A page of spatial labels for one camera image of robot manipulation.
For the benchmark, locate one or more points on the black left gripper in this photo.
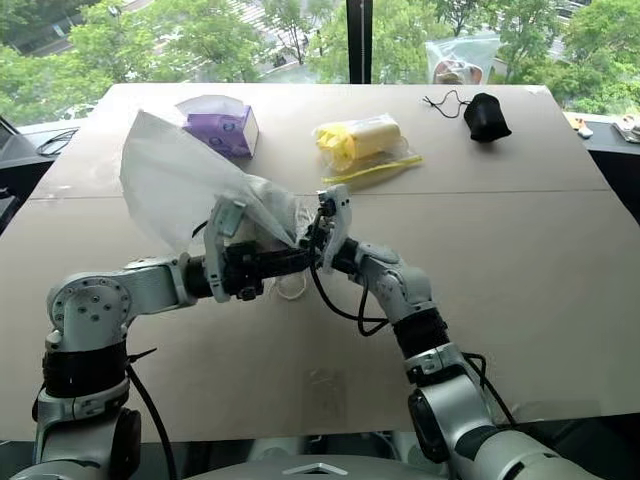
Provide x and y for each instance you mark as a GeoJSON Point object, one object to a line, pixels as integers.
{"type": "Point", "coordinates": [242, 270]}

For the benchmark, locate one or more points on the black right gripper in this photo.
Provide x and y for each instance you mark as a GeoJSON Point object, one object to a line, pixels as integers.
{"type": "Point", "coordinates": [324, 232]}

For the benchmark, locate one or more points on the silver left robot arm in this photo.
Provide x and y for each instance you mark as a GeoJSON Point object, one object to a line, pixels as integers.
{"type": "Point", "coordinates": [95, 305]}

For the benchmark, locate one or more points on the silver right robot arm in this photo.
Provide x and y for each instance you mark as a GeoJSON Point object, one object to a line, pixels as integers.
{"type": "Point", "coordinates": [435, 400]}

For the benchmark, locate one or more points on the clear zip bag yellow seal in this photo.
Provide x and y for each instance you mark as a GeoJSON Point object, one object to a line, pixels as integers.
{"type": "Point", "coordinates": [370, 155]}

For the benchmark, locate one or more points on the rolled yellow towel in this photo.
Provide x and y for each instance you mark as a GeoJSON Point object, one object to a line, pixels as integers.
{"type": "Point", "coordinates": [365, 137]}

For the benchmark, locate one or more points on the clear plastic bag at window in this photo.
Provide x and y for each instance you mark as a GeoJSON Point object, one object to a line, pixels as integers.
{"type": "Point", "coordinates": [462, 57]}

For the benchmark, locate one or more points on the purple tissue box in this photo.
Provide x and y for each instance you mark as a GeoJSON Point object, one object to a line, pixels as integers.
{"type": "Point", "coordinates": [227, 131]}

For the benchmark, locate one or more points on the silver robot torso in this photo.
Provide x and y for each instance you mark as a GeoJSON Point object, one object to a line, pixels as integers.
{"type": "Point", "coordinates": [320, 467]}

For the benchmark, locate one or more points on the dark side desk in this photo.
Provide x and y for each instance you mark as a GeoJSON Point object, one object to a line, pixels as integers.
{"type": "Point", "coordinates": [20, 175]}

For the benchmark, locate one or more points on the yellow white hand tool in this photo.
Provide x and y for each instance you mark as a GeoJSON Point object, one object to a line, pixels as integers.
{"type": "Point", "coordinates": [582, 127]}

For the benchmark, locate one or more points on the dark side table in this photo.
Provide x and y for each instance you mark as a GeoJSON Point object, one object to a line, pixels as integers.
{"type": "Point", "coordinates": [617, 170]}

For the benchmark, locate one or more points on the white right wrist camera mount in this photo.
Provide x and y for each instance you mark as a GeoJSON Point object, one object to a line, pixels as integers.
{"type": "Point", "coordinates": [340, 210]}

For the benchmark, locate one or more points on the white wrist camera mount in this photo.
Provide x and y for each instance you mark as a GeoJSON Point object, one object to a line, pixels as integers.
{"type": "Point", "coordinates": [340, 210]}
{"type": "Point", "coordinates": [217, 240]}

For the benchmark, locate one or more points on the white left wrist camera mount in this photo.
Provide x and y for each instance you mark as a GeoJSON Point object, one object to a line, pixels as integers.
{"type": "Point", "coordinates": [217, 240]}

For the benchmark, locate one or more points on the black window frame post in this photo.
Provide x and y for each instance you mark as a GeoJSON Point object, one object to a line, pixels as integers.
{"type": "Point", "coordinates": [359, 40]}

